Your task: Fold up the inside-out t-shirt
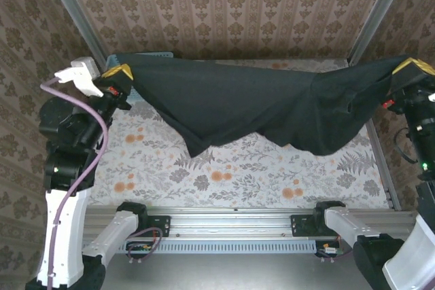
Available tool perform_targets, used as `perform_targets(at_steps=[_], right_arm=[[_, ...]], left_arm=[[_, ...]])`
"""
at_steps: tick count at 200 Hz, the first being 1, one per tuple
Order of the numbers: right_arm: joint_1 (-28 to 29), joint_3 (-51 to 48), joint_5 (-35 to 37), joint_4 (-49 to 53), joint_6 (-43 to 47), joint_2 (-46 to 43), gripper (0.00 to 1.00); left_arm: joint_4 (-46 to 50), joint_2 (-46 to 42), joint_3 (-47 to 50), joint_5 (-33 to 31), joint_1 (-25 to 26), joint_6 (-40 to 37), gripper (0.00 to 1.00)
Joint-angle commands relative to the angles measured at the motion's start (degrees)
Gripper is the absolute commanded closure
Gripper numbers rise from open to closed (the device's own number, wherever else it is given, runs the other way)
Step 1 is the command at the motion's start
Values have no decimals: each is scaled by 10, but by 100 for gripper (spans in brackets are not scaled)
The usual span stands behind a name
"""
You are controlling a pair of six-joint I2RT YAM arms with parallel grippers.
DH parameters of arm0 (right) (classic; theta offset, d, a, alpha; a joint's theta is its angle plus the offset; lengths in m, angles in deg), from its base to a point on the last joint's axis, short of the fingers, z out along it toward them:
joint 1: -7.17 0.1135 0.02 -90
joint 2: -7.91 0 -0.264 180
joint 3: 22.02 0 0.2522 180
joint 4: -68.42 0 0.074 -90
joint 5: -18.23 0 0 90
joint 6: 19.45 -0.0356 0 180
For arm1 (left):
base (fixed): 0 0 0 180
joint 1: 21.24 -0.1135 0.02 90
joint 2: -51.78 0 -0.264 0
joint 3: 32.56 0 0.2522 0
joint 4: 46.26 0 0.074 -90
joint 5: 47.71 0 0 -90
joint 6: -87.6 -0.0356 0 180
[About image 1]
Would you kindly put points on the black t-shirt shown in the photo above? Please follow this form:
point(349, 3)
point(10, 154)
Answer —
point(238, 100)

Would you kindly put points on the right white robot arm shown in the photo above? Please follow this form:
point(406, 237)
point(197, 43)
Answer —
point(343, 222)

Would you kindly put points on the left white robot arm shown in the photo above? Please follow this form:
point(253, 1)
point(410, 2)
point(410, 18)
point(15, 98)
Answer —
point(64, 229)

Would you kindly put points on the blue plastic basket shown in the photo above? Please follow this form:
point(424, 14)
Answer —
point(163, 55)

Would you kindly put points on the small connector board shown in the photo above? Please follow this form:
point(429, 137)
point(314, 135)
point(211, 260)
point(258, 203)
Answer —
point(329, 251)
point(139, 248)

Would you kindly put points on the floral tablecloth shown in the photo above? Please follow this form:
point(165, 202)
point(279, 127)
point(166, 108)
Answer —
point(238, 184)

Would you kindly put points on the grey metal panel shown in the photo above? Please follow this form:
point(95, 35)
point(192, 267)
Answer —
point(221, 274)

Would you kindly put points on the aluminium table side rail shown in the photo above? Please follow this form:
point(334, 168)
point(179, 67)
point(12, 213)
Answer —
point(384, 167)

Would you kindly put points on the aluminium frame post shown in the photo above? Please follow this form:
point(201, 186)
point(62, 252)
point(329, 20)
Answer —
point(378, 15)
point(69, 8)

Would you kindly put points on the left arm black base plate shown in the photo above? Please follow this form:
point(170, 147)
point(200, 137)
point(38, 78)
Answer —
point(161, 227)

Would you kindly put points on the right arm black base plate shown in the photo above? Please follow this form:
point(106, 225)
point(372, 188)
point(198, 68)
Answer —
point(302, 227)

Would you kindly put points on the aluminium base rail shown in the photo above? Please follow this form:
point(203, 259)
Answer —
point(231, 223)

